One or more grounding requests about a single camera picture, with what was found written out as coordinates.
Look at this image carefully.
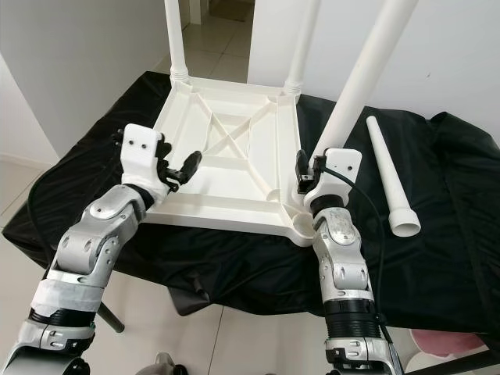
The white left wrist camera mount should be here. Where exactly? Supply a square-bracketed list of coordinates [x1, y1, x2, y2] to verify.
[120, 123, 173, 188]

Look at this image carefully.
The pink stool seat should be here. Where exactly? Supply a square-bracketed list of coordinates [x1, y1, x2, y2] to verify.
[410, 328, 500, 362]

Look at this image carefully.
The white plastic table top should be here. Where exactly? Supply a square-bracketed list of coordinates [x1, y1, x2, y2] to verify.
[129, 74, 321, 248]

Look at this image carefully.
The grey robot foot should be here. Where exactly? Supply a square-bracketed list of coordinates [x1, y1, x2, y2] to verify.
[152, 353, 188, 375]

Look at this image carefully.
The white plastic table leg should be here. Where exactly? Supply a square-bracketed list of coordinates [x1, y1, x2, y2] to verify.
[309, 0, 420, 165]
[284, 0, 322, 95]
[164, 0, 191, 81]
[366, 115, 423, 238]

